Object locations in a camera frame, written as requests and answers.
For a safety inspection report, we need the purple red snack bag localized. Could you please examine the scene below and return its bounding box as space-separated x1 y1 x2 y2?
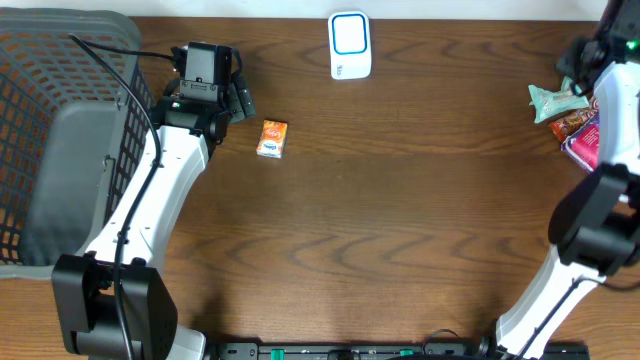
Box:
561 115 600 172

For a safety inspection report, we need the brown orange candy bar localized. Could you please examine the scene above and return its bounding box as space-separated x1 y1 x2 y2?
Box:
549 97 599 142

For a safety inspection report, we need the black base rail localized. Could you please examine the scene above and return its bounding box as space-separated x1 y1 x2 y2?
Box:
204 341 591 360

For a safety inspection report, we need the small orange snack packet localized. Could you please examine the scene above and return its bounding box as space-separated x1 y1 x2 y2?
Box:
256 120 288 159

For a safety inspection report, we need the teal snack packet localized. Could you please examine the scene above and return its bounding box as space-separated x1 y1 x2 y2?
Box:
528 77 589 124

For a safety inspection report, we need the white barcode scanner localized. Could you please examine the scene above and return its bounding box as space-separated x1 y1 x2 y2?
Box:
327 11 372 80

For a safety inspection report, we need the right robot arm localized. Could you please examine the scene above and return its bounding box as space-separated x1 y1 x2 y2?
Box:
478 0 639 359

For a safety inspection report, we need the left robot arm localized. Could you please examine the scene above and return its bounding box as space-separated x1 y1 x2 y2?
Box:
51 42 256 359

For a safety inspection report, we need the left black cable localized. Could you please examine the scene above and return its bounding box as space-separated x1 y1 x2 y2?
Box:
67 32 181 360

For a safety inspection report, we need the grey plastic mesh basket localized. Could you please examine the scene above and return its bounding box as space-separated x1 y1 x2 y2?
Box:
1 7 153 280

